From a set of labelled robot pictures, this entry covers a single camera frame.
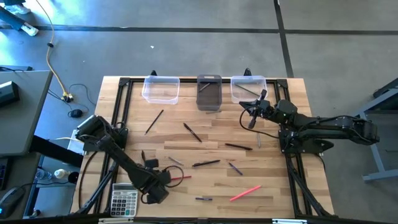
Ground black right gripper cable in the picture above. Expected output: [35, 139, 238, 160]
[238, 105, 280, 140]

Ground pink pencil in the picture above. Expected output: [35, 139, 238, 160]
[229, 185, 262, 202]

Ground silver metal bracket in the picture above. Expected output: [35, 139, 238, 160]
[98, 218, 134, 224]
[272, 218, 308, 224]

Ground clear plastic water bottle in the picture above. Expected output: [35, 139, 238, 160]
[34, 167, 53, 181]

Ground grey desk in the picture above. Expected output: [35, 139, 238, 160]
[0, 70, 53, 157]

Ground black box device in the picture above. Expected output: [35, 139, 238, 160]
[0, 80, 21, 108]

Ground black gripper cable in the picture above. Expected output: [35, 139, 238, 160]
[238, 105, 280, 140]
[163, 165, 185, 189]

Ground grey metal table frame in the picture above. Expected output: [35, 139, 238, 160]
[351, 77, 398, 183]

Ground person's leg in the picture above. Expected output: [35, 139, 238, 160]
[0, 6, 40, 37]
[2, 0, 32, 15]

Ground black pencil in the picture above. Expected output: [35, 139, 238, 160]
[234, 83, 261, 97]
[144, 109, 165, 136]

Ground clear plastic bin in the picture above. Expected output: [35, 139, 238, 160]
[141, 75, 181, 105]
[230, 75, 268, 105]

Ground small white bottle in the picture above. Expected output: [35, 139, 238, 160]
[53, 169, 71, 179]

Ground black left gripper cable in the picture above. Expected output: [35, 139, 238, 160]
[163, 165, 185, 189]

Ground grey desk calculator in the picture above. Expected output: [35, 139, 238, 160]
[109, 182, 139, 218]

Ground black keyboard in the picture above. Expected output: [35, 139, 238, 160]
[0, 157, 11, 191]

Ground grey translucent plastic bin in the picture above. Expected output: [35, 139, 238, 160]
[196, 74, 223, 112]

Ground yellow cable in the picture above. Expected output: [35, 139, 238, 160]
[34, 0, 75, 103]

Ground black power cable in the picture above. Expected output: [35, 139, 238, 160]
[78, 151, 98, 211]

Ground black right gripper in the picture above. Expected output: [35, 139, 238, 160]
[238, 90, 267, 129]

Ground black computer mouse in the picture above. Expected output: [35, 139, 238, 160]
[0, 185, 26, 218]

